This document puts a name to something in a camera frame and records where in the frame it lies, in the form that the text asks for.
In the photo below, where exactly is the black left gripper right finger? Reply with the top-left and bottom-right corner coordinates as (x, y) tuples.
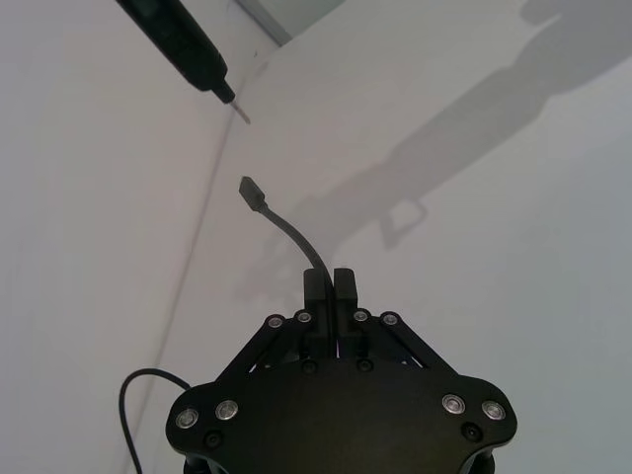
(332, 267), (461, 384)

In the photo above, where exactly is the thin dark cable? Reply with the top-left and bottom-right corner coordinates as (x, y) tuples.
(119, 368), (193, 474)

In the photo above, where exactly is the black corded tool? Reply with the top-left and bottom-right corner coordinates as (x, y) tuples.
(116, 0), (254, 126)

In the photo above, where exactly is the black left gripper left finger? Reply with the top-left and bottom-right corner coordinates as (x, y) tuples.
(214, 269), (331, 387)

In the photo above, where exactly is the black cable with small plug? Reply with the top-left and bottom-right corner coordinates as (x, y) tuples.
(238, 175), (331, 357)

